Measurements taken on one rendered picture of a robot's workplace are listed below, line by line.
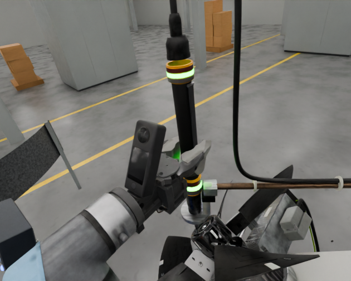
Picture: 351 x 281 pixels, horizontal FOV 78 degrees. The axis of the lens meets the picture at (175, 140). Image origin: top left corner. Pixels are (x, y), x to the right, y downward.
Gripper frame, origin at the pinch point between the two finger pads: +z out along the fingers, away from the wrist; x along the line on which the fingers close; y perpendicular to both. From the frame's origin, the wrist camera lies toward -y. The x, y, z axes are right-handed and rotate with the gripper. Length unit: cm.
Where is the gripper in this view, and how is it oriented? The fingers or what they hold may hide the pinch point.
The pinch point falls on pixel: (196, 137)
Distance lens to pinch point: 44.8
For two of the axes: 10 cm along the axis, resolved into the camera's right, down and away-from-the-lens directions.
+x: 7.6, 2.8, -5.9
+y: 1.2, 8.3, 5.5
